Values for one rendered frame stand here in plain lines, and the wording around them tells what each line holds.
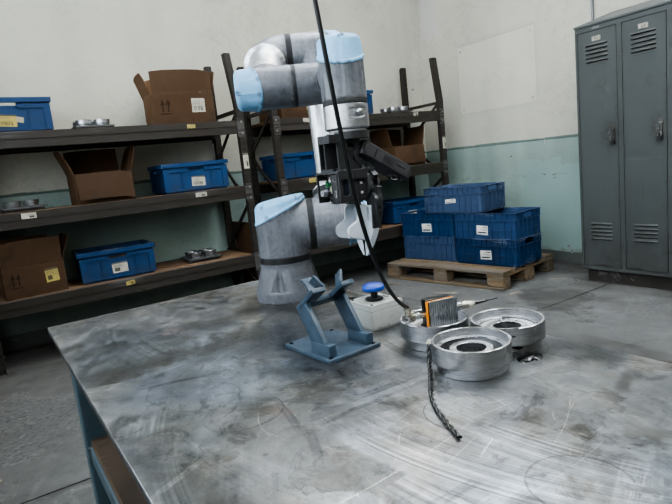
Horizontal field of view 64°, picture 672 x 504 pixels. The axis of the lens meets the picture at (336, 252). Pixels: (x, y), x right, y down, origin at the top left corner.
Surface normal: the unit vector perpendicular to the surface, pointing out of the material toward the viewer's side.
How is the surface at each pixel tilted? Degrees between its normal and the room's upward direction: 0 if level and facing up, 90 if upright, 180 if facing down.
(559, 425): 0
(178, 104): 93
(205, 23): 90
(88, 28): 90
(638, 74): 90
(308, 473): 0
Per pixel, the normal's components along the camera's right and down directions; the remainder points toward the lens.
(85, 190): 0.48, -0.04
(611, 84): -0.83, 0.18
